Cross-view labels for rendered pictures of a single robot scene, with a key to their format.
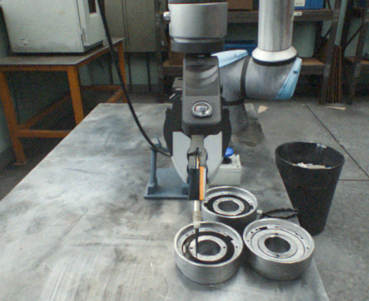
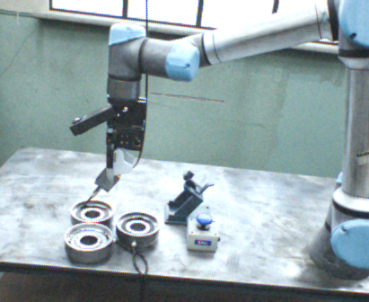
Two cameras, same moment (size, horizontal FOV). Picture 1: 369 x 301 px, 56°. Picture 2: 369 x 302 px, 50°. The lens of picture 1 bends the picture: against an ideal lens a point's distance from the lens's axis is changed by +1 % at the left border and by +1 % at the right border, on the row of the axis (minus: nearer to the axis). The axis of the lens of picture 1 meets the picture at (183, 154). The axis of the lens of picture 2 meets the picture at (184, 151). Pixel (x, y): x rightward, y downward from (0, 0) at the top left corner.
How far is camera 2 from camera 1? 1.05 m
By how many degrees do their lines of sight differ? 74
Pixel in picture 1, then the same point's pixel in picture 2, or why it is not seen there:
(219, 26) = (110, 90)
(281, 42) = (346, 182)
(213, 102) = (80, 120)
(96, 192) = (173, 187)
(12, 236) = not seen: hidden behind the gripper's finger
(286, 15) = (350, 151)
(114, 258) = (103, 195)
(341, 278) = not seen: outside the picture
